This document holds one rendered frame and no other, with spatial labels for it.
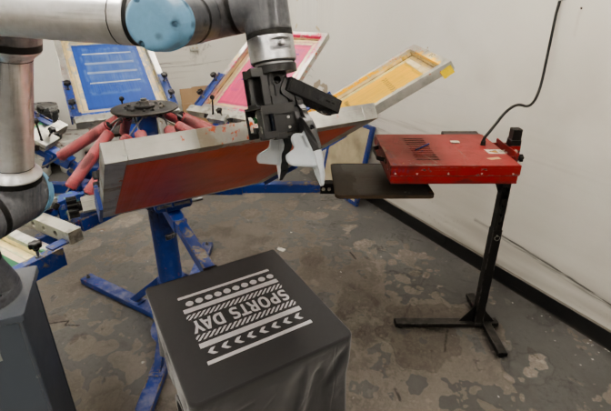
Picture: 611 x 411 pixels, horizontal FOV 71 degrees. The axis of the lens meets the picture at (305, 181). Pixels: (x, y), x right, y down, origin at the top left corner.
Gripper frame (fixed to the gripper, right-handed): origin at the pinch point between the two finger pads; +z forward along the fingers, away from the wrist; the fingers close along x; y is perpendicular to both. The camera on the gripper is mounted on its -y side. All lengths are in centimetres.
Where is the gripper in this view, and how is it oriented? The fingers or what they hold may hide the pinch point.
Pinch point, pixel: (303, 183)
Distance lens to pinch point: 73.3
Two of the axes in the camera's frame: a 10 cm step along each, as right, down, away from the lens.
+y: -8.6, 2.0, -4.6
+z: 1.5, 9.8, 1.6
